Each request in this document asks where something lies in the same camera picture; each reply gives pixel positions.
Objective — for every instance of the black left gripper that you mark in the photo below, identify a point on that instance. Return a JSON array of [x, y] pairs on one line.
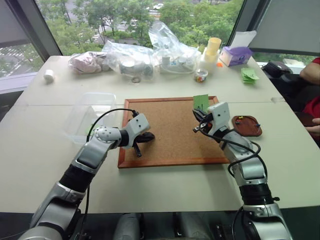
[[139, 143]]

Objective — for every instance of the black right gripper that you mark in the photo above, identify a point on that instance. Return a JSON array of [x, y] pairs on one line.
[[207, 121]]

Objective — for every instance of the bare person forearm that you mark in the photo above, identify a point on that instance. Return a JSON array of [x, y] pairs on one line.
[[311, 72]]

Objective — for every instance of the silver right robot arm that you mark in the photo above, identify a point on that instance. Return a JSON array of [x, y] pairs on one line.
[[250, 165]]

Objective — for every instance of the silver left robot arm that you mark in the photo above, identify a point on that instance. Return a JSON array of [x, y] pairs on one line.
[[85, 155]]

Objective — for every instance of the green sticky note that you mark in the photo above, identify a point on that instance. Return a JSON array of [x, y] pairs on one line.
[[200, 101]]

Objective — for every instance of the brown leather tray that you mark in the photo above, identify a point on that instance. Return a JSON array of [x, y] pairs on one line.
[[247, 126]]

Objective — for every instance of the clear plastic box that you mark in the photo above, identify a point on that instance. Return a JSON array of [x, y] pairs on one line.
[[87, 115]]

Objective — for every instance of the purple tissue box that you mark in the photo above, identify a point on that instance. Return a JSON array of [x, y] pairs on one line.
[[237, 56]]

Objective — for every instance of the bare person hand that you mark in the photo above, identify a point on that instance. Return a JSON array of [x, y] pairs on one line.
[[315, 127]]

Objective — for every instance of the small clear pushpin tub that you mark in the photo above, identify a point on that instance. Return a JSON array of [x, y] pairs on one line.
[[200, 75]]

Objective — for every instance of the white plastic container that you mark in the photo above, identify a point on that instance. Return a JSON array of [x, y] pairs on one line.
[[208, 62]]

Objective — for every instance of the small orange object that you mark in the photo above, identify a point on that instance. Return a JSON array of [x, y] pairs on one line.
[[219, 65]]

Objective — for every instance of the stack of green sticky notes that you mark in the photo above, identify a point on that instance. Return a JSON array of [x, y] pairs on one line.
[[250, 75]]

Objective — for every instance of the large clear plastic bag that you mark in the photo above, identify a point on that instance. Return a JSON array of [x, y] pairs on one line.
[[172, 52]]

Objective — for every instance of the pale yellow plastic cup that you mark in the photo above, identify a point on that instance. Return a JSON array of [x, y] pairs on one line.
[[213, 46]]

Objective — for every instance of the small clear plastic piece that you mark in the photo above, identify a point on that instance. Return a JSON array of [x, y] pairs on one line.
[[278, 100]]

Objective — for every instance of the dark rounded grey shape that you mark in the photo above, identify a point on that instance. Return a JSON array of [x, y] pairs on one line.
[[128, 226]]

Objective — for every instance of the plastic bag with metal cans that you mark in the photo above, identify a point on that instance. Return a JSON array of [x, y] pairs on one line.
[[130, 60]]

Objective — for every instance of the black bag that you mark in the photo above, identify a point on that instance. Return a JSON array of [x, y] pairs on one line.
[[276, 68]]

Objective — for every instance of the white tissue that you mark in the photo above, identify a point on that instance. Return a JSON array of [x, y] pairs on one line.
[[243, 38]]

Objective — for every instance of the plastic bag with pink items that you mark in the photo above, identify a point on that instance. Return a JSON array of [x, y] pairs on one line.
[[86, 62]]

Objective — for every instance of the black chair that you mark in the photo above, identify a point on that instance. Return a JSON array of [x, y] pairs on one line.
[[297, 91]]

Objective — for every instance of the person in red shirt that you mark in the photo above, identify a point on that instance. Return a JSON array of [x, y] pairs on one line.
[[313, 105]]

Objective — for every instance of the white tape roll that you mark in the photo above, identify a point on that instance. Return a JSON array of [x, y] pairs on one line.
[[49, 75]]

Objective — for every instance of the grey window blind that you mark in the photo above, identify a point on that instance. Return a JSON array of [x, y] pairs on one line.
[[287, 25]]

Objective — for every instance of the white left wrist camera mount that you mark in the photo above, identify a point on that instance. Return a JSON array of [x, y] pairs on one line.
[[137, 125]]

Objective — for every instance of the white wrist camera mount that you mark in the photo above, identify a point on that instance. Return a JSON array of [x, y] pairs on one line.
[[220, 112], [137, 125]]

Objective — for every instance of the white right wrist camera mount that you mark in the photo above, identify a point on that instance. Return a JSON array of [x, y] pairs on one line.
[[220, 112]]

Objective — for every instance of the cork board with wooden frame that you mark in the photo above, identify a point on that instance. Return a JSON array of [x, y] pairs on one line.
[[170, 130]]

